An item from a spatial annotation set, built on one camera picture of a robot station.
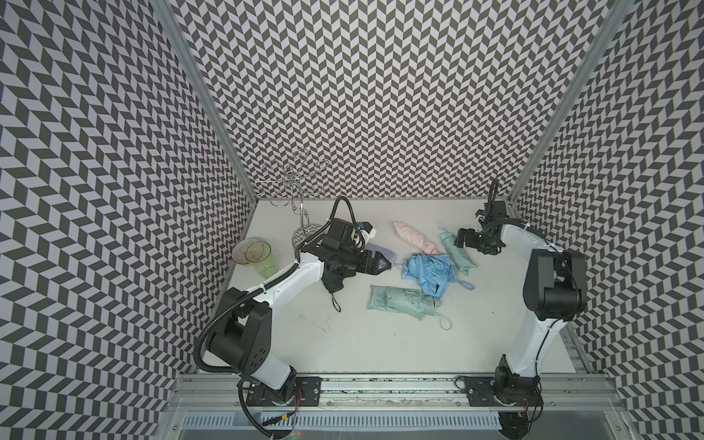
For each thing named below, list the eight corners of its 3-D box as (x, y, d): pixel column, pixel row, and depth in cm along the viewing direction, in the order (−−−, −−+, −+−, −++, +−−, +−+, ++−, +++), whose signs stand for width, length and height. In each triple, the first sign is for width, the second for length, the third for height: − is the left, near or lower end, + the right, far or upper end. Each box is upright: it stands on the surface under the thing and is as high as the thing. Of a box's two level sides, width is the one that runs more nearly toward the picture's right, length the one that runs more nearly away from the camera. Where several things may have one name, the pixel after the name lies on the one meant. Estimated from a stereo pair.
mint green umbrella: (366, 308, 90) (366, 301, 86) (372, 285, 96) (373, 278, 92) (446, 329, 86) (450, 323, 82) (448, 304, 91) (452, 298, 87)
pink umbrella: (390, 232, 109) (391, 225, 106) (396, 226, 111) (397, 219, 108) (434, 260, 101) (437, 254, 97) (440, 254, 103) (442, 247, 99)
